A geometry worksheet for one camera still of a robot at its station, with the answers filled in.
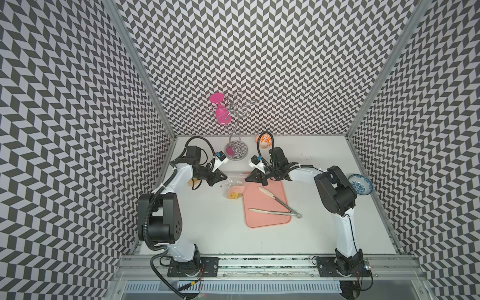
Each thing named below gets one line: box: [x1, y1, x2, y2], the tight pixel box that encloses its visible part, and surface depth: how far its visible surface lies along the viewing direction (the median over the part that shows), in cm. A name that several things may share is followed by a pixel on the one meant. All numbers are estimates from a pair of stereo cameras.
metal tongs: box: [248, 186, 302, 219], surface depth 88 cm
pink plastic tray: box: [241, 171, 292, 228], surface depth 91 cm
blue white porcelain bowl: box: [348, 173, 374, 196], surface depth 95 cm
